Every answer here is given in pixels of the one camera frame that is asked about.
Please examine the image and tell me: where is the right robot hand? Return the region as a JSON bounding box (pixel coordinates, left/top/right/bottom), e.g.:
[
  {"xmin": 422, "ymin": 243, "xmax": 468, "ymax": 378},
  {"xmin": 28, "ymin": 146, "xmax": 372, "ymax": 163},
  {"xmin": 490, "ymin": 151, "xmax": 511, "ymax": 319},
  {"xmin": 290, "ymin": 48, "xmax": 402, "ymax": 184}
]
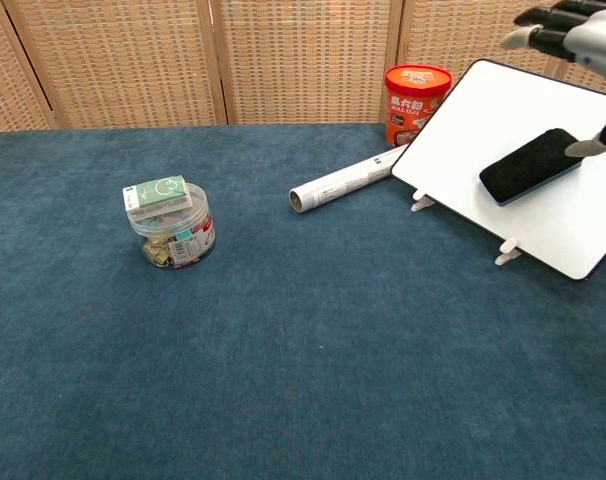
[{"xmin": 499, "ymin": 0, "xmax": 606, "ymax": 159}]

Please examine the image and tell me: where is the black and blue whiteboard eraser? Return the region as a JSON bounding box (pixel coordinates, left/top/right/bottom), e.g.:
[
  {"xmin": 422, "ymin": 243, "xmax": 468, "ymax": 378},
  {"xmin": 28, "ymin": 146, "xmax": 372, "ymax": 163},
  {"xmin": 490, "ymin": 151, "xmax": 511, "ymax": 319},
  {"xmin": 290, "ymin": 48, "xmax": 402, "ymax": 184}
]
[{"xmin": 478, "ymin": 127, "xmax": 584, "ymax": 207}]

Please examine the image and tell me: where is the orange instant noodle cup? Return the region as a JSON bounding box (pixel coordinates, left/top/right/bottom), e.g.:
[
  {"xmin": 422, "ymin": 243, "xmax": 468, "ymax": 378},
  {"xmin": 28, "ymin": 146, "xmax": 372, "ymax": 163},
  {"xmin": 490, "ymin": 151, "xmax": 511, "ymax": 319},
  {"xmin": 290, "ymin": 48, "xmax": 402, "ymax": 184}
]
[{"xmin": 384, "ymin": 64, "xmax": 454, "ymax": 148}]

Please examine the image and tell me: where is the rolled white paper tube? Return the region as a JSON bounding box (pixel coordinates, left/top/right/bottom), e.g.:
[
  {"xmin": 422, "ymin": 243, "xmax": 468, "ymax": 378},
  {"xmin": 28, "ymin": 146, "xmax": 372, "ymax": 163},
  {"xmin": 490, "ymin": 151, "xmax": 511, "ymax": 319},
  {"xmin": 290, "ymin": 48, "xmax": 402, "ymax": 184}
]
[{"xmin": 288, "ymin": 143, "xmax": 410, "ymax": 213}]

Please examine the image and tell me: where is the woven wooden folding screen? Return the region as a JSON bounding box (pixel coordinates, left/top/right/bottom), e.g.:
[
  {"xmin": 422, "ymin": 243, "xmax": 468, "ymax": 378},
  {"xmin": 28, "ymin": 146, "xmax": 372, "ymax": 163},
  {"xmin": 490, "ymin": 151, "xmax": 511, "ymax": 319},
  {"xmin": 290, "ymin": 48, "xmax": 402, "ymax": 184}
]
[{"xmin": 0, "ymin": 0, "xmax": 606, "ymax": 137}]

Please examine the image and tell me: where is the blue table cloth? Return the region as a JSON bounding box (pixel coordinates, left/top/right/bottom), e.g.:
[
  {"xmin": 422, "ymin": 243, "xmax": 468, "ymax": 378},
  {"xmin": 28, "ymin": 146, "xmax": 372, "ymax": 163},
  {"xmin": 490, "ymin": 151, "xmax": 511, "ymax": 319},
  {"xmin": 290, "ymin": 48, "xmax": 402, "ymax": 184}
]
[{"xmin": 0, "ymin": 122, "xmax": 606, "ymax": 480}]

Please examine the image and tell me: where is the clear plastic jar of clips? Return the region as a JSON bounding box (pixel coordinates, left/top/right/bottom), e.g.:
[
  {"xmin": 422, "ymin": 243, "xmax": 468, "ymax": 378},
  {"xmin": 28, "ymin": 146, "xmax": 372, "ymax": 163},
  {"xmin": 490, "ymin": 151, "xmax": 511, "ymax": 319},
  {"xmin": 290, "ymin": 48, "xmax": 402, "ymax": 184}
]
[{"xmin": 128, "ymin": 182, "xmax": 217, "ymax": 271}]

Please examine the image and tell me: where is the small green and white box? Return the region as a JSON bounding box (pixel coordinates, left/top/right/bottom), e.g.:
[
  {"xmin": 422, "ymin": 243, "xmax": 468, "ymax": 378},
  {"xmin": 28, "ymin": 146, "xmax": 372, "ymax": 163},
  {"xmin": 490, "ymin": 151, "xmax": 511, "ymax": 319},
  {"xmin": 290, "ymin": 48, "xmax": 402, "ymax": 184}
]
[{"xmin": 121, "ymin": 174, "xmax": 193, "ymax": 217}]

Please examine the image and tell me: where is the white whiteboard with dark frame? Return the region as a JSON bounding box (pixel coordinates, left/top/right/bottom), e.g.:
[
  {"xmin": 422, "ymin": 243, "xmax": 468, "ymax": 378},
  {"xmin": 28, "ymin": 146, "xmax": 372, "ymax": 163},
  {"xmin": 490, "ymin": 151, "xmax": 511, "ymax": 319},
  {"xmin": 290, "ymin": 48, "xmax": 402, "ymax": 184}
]
[{"xmin": 390, "ymin": 58, "xmax": 606, "ymax": 281}]

